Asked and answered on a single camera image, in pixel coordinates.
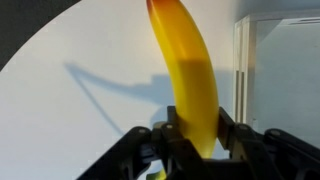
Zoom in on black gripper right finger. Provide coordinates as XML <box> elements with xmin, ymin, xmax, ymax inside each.
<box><xmin>217</xmin><ymin>107</ymin><xmax>235</xmax><ymax>150</ymax></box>

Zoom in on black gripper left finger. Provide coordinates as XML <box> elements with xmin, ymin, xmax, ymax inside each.
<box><xmin>166</xmin><ymin>106</ymin><xmax>180</xmax><ymax>133</ymax></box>

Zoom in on yellow banana plush toy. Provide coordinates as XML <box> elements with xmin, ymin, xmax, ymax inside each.
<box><xmin>145</xmin><ymin>0</ymin><xmax>220</xmax><ymax>180</ymax></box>

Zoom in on light wooden tray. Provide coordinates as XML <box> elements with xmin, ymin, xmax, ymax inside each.
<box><xmin>233</xmin><ymin>9</ymin><xmax>320</xmax><ymax>146</ymax></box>

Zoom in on round white table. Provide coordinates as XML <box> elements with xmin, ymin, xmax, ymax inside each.
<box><xmin>0</xmin><ymin>0</ymin><xmax>320</xmax><ymax>180</ymax></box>

